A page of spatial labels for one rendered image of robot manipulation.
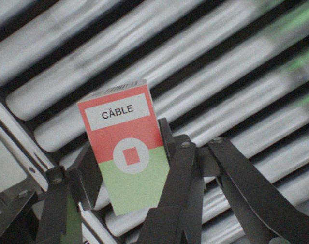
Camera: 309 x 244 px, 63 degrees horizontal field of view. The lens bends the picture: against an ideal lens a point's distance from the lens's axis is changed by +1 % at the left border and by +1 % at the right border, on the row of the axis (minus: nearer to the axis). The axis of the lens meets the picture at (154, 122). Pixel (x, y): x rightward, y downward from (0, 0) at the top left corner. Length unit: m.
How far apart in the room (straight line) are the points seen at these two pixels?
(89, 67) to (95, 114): 0.21
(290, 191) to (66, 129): 0.40
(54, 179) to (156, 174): 0.08
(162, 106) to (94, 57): 0.13
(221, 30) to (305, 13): 0.12
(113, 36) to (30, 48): 0.12
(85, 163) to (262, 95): 0.32
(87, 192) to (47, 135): 0.27
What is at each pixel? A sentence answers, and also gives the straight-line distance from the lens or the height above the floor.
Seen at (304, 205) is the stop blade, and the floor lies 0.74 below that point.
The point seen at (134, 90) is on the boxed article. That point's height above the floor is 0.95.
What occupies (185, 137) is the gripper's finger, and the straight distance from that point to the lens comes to 0.18.
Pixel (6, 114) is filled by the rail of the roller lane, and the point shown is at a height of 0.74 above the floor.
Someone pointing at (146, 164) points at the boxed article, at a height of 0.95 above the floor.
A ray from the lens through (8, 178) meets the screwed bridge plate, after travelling 0.48.
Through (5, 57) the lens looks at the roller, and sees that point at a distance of 0.43.
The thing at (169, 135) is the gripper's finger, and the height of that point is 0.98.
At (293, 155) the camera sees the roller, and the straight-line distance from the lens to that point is 0.49.
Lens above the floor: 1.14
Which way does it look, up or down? 76 degrees down
